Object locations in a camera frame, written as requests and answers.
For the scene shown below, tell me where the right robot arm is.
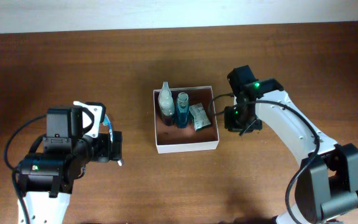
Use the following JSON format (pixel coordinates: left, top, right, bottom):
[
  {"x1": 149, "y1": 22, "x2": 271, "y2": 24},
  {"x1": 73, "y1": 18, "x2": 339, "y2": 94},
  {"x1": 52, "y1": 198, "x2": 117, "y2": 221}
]
[{"x1": 224, "y1": 65, "x2": 358, "y2": 223}]

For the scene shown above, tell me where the blue white toothbrush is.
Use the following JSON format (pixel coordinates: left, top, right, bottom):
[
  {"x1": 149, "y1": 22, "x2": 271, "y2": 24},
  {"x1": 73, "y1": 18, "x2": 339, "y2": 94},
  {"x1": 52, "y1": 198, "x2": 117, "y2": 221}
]
[{"x1": 102, "y1": 113, "x2": 124, "y2": 167}]

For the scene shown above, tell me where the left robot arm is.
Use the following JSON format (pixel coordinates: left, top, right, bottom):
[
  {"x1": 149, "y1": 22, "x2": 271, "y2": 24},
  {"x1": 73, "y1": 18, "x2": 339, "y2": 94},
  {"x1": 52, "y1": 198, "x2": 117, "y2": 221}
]
[{"x1": 11, "y1": 101, "x2": 123, "y2": 223}]

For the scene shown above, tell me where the blue mouthwash bottle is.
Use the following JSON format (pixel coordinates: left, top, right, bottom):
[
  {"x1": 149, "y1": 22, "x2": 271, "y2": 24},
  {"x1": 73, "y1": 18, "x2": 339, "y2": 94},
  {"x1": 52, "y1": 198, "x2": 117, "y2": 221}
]
[{"x1": 176, "y1": 92, "x2": 189, "y2": 128}]

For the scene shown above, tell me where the clear bottle with purple liquid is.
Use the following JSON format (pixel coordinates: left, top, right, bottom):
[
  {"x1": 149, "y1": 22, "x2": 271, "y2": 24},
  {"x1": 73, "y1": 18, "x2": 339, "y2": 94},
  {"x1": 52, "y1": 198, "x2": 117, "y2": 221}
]
[{"x1": 158, "y1": 82, "x2": 175, "y2": 126}]

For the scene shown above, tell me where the green white packet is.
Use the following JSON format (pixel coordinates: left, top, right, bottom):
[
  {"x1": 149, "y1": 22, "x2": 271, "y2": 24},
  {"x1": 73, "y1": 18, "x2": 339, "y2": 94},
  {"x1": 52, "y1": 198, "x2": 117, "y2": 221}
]
[{"x1": 189, "y1": 103, "x2": 212, "y2": 132}]

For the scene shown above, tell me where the white cardboard box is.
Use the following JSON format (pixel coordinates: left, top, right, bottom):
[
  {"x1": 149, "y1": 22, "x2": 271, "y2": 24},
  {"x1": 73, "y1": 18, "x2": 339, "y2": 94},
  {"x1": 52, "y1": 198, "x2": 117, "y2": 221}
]
[{"x1": 153, "y1": 86, "x2": 219, "y2": 154}]

